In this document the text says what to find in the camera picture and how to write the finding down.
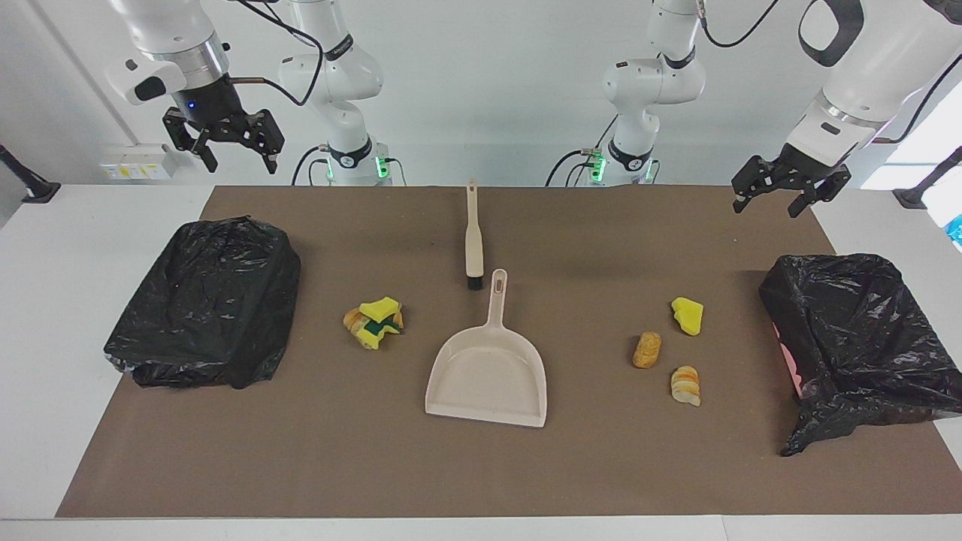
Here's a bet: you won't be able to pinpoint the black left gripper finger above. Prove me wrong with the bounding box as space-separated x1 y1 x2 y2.
731 156 779 215
788 171 852 219

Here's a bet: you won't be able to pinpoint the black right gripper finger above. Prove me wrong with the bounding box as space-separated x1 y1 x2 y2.
163 109 219 174
244 110 285 175

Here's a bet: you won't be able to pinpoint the large yellow sponge piece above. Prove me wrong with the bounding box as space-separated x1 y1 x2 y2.
671 298 705 337

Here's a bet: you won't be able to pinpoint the brown oval bread roll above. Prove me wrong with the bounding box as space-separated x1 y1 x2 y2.
632 331 663 370

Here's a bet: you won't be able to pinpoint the small yellow sponge piece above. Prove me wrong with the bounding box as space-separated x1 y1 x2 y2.
359 297 401 322

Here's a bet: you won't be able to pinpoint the beige hand brush black bristles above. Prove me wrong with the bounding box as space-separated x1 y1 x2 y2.
464 180 486 292

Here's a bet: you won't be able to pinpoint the beige plastic dustpan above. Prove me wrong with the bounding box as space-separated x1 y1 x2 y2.
425 269 548 429

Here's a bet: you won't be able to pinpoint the left black trash bag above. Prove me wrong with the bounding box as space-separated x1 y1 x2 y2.
758 254 962 458

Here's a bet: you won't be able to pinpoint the black trash bag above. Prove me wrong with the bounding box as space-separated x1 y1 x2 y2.
104 216 301 390
758 254 962 458

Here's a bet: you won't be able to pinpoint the right black trash bag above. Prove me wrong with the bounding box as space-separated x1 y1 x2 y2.
104 216 301 390

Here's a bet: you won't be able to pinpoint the black stand foot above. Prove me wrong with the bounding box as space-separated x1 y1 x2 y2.
893 147 962 210
0 144 61 204

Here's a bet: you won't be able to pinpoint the brown table mat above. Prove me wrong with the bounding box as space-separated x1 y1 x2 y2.
55 186 962 519

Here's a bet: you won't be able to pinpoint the black right base cable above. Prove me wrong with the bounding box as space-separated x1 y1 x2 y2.
292 147 331 186

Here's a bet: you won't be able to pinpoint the black base cable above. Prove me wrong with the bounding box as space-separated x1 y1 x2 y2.
546 113 606 186
292 147 331 186

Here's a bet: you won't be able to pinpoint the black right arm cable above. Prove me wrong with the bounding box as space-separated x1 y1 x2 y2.
225 0 325 106

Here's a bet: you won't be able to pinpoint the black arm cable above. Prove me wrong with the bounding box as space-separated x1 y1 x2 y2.
225 0 325 106
699 0 962 144

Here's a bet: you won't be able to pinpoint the white wall socket box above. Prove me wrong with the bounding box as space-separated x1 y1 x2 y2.
100 144 177 181

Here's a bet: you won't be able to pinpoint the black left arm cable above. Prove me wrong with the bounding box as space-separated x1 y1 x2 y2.
699 0 962 144

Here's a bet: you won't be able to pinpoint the black left base cable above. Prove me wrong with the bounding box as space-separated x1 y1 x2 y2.
546 113 606 186

